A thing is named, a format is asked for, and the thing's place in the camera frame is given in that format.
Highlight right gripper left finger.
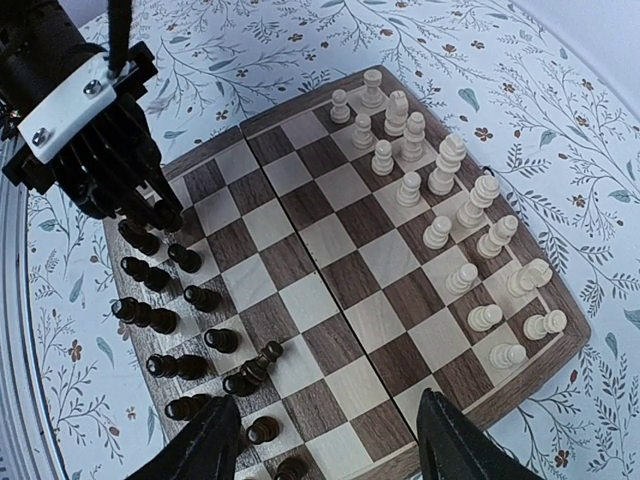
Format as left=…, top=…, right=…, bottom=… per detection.
left=128, top=395, right=241, bottom=480

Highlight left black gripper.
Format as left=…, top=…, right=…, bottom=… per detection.
left=52, top=94, right=183, bottom=233

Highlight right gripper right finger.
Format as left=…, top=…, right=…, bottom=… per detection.
left=416, top=388, right=538, bottom=480

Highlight dark chess piece front corner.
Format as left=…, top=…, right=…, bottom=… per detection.
left=117, top=220, right=160, bottom=256

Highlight dark pawn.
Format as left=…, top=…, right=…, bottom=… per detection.
left=239, top=341, right=284, bottom=385
left=183, top=285, right=221, bottom=313
left=203, top=328, right=239, bottom=354
left=222, top=373, right=259, bottom=397
left=274, top=457, right=309, bottom=480

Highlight wooden chess board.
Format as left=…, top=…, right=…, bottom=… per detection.
left=114, top=72, right=591, bottom=479

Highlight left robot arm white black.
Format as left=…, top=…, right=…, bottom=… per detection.
left=1, top=1, right=183, bottom=232

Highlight dark chess piece left cluster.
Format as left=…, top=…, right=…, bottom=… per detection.
left=167, top=243, right=202, bottom=273

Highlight dark pawn second row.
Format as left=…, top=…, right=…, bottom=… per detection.
left=246, top=416, right=280, bottom=445

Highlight fallen dark pawn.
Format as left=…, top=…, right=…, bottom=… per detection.
left=239, top=341, right=284, bottom=385

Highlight light pawn row piece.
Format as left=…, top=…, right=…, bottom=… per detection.
left=330, top=89, right=350, bottom=125

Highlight light rook far corner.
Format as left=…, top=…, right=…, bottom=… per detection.
left=361, top=69, right=384, bottom=109

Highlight light bishop back row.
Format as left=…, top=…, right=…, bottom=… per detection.
left=401, top=111, right=426, bottom=162

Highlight light knight back row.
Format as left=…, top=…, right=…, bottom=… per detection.
left=384, top=90, right=409, bottom=137

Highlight light queen tall piece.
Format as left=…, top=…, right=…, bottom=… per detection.
left=456, top=175, right=500, bottom=229

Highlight light king tall piece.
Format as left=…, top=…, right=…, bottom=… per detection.
left=427, top=134, right=467, bottom=196

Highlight floral patterned table mat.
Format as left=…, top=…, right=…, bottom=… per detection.
left=24, top=1, right=639, bottom=479

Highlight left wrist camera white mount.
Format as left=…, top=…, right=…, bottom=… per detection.
left=2, top=42, right=159, bottom=194

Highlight front aluminium rail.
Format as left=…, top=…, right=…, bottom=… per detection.
left=1, top=178, right=67, bottom=479

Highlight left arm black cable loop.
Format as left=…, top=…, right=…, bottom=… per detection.
left=104, top=0, right=136, bottom=76

